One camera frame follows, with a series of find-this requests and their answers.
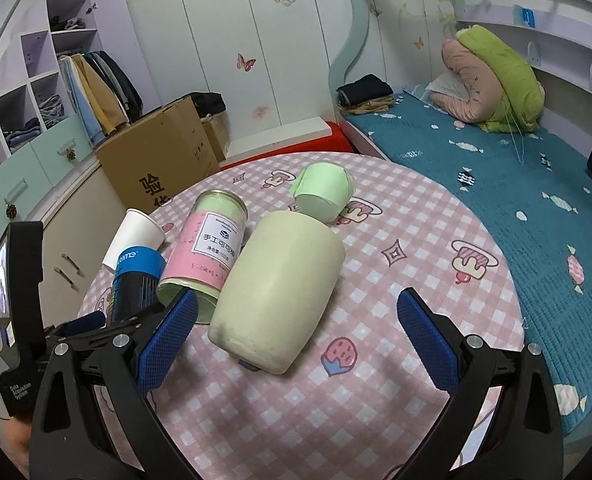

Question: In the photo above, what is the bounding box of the folded dark clothes pile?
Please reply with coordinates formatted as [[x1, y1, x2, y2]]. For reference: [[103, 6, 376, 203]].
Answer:
[[336, 74, 394, 115]]

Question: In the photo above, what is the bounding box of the white open shelf wardrobe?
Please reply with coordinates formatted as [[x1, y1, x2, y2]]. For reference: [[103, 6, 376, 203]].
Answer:
[[0, 0, 98, 162]]

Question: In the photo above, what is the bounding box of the white cabinet with handles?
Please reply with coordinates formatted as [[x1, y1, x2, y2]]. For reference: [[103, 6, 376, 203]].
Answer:
[[0, 155, 126, 416]]

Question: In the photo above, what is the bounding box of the teal drawer unit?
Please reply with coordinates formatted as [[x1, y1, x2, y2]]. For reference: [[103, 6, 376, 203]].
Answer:
[[0, 115, 92, 235]]

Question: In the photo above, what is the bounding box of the white paper cup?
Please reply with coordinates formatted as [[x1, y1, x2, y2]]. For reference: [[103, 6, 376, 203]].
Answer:
[[102, 208, 166, 272]]

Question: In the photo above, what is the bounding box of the small green white cup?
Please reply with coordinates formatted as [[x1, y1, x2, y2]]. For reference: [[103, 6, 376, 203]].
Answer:
[[290, 162, 354, 223]]

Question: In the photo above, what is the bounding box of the green pink rolled quilt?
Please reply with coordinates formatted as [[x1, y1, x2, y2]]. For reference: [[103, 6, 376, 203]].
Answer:
[[425, 25, 546, 133]]

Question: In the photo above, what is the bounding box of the brown cardboard box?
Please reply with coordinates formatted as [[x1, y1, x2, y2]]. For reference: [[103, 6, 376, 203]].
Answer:
[[95, 96, 219, 214]]

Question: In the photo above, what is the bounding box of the pink checkered tablecloth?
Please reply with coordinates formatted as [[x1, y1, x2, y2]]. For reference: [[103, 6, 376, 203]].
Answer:
[[78, 150, 526, 480]]

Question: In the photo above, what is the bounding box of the teal patterned bed mattress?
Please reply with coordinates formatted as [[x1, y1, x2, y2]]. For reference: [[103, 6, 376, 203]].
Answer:
[[348, 93, 592, 434]]

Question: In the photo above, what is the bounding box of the blue black towel canister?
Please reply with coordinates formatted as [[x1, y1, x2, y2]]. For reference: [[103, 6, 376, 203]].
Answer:
[[108, 246, 166, 324]]

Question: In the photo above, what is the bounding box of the hanging clothes row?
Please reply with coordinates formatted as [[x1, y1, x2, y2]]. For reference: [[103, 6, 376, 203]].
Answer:
[[57, 51, 143, 148]]

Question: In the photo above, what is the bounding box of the pale green ceramic cup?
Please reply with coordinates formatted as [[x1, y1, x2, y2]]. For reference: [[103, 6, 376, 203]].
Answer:
[[208, 210, 346, 375]]

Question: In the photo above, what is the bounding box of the pink green labelled can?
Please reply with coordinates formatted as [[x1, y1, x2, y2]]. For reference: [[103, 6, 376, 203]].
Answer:
[[157, 190, 248, 325]]

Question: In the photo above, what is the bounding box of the white wardrobe with butterflies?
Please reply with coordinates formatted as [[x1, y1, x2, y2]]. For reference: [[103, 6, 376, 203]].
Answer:
[[127, 0, 350, 140]]

